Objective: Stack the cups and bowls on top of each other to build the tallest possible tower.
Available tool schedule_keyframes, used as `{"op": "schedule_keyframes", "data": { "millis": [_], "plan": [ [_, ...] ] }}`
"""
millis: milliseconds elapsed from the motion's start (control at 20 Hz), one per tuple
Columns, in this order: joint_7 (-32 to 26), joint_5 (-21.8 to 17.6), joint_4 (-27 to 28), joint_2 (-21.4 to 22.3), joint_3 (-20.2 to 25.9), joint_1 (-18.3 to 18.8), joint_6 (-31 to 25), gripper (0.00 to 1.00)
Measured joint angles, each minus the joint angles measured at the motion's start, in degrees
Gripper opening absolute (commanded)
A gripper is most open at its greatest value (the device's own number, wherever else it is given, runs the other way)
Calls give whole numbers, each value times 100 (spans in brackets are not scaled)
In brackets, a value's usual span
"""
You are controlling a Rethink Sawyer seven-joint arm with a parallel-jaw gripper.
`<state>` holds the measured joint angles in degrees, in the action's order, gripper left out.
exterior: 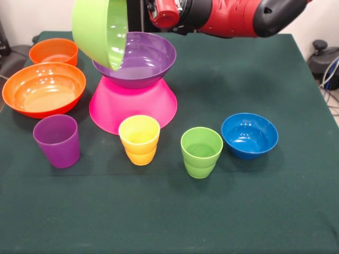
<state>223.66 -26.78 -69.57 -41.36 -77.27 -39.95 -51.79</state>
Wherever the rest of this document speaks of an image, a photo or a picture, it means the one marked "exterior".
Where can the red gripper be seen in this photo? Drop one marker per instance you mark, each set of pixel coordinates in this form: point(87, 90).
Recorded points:
point(165, 14)

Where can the purple bowl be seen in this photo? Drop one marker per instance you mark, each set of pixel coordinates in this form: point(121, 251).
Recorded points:
point(148, 63)

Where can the green bowl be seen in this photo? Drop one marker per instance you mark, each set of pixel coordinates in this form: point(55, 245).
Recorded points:
point(90, 29)

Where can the large pink bowl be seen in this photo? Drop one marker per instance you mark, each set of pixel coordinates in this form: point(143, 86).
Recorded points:
point(132, 105)

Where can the large orange bowl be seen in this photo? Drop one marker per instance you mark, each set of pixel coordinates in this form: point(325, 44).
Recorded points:
point(42, 92)

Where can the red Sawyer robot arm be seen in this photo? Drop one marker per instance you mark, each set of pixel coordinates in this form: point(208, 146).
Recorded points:
point(233, 18)

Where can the small orange bowl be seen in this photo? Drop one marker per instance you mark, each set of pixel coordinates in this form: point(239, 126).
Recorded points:
point(53, 50)

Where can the yellow cup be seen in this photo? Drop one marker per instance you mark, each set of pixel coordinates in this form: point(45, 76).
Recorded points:
point(139, 156)

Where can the blue bowl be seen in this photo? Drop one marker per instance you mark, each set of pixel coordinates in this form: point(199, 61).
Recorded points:
point(249, 137)

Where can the green cup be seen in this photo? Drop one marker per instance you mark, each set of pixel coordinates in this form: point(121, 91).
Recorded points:
point(200, 164)

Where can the purple cup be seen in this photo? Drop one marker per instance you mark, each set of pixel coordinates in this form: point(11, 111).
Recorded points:
point(59, 150)

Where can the dark green tablecloth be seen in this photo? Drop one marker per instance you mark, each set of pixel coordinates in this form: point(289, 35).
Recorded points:
point(159, 211)

